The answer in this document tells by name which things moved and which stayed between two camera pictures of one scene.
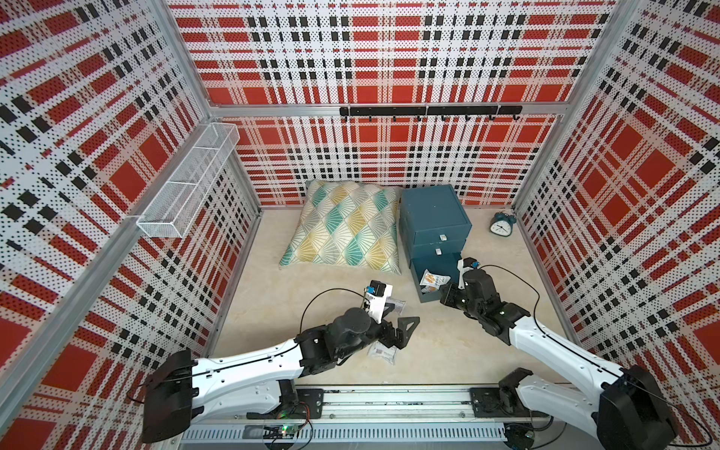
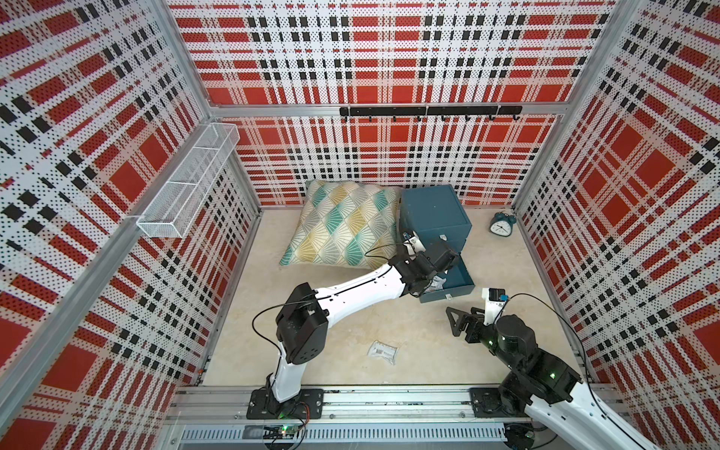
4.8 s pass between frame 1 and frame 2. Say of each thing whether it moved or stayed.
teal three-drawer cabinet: stayed
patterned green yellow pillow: stayed
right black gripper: moved
